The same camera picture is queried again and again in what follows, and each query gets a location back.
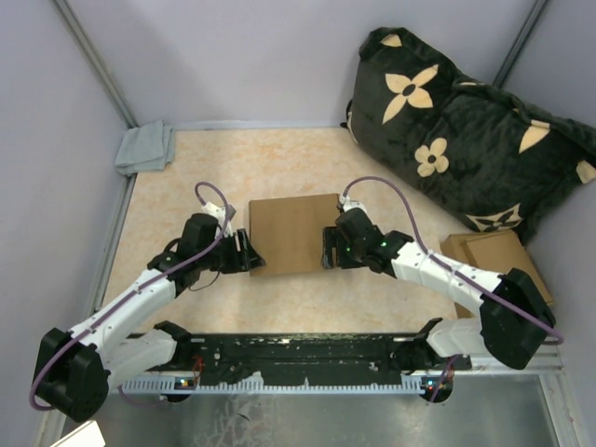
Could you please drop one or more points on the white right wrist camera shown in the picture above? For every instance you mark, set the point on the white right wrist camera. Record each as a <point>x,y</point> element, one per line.
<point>345,204</point>

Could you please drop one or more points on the large folded cardboard box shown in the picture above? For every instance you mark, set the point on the large folded cardboard box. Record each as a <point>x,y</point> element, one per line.
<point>454,251</point>

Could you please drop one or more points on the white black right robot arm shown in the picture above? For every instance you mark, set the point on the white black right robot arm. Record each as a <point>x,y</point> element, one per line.
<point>510,320</point>

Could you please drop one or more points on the black floral plush pillow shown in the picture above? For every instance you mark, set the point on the black floral plush pillow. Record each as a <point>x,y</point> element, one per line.
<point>485,156</point>

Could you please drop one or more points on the white perforated cable duct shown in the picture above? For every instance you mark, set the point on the white perforated cable duct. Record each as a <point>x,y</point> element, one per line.
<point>179,385</point>

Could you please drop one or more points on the grey folded cloth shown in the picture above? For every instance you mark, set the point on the grey folded cloth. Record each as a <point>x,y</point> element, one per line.
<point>147,148</point>

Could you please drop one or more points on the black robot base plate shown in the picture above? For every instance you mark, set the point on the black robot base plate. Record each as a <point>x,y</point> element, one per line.
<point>324,359</point>

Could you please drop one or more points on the brown cardboard box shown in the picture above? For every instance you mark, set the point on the brown cardboard box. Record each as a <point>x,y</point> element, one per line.
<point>288,232</point>

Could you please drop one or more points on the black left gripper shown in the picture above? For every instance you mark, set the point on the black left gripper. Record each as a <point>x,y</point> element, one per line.
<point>244,260</point>

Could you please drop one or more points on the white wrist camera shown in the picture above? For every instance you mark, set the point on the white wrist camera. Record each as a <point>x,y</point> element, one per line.
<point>345,204</point>
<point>222,213</point>

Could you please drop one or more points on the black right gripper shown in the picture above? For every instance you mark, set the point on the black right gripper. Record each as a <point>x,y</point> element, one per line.
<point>332,237</point>

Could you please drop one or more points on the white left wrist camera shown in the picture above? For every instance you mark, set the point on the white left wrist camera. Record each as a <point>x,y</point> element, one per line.
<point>222,213</point>

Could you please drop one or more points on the small folded cardboard box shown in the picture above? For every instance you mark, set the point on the small folded cardboard box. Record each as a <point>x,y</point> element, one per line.
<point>507,251</point>

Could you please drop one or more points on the white sheet corner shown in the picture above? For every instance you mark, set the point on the white sheet corner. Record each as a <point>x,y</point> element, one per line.
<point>87,435</point>

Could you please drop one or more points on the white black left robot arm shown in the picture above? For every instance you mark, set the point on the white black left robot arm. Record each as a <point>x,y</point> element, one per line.
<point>77,369</point>

